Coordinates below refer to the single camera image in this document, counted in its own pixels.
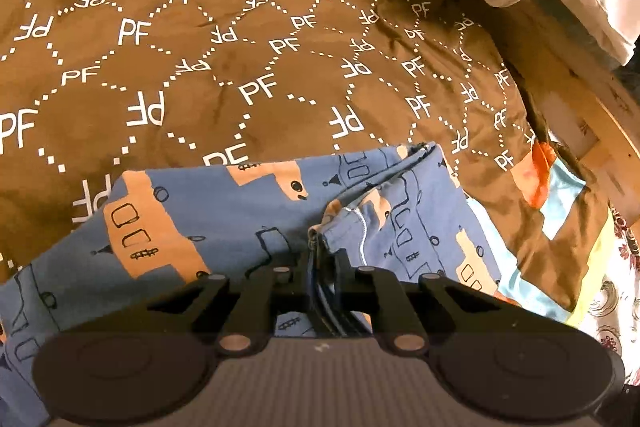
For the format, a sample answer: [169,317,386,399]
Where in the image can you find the blue pants with orange cars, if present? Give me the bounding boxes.
[1,143,500,426]

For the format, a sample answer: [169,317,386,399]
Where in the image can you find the floral white sheet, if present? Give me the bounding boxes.
[582,207,640,387]

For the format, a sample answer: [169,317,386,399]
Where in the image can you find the brown patterned bed cover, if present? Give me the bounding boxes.
[1,0,614,325]

